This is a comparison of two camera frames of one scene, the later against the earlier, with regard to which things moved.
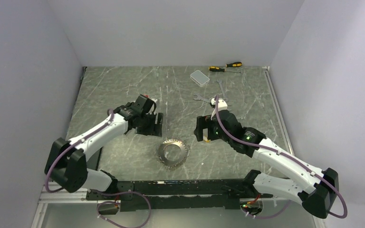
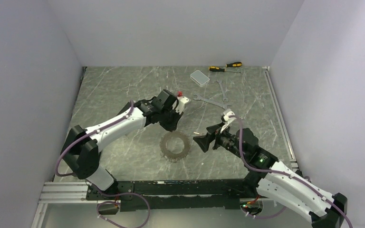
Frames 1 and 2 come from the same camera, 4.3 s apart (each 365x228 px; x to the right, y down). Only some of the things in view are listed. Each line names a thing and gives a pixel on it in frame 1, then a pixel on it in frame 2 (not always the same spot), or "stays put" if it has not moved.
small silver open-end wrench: (220, 83) stays put
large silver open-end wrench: (199, 98) stays put
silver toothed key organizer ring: (185, 151) to (178, 157)
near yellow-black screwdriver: (216, 69) stays put
